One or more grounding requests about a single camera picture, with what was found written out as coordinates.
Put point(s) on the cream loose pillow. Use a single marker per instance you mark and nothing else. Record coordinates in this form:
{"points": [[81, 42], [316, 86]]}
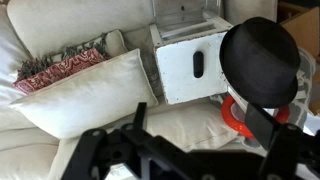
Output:
{"points": [[90, 96]]}

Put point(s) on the small white wooden chair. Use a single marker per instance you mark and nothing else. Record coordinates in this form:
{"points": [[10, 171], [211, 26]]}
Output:
{"points": [[176, 76]]}

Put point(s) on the cream sofa back cushion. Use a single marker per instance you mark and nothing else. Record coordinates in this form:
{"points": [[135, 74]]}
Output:
{"points": [[66, 23]]}

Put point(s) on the red patterned fringed throw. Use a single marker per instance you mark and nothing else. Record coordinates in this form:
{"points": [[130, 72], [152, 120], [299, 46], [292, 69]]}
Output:
{"points": [[60, 70]]}

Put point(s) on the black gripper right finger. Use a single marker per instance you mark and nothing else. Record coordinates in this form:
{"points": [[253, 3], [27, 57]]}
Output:
{"points": [[283, 150]]}

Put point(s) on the brown cardboard box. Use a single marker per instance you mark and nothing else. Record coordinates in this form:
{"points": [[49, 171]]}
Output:
{"points": [[305, 30]]}

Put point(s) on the black hat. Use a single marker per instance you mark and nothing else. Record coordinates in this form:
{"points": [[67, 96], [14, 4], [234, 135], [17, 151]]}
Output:
{"points": [[260, 63]]}

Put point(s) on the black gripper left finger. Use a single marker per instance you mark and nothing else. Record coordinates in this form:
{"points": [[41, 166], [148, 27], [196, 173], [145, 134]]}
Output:
{"points": [[93, 150]]}

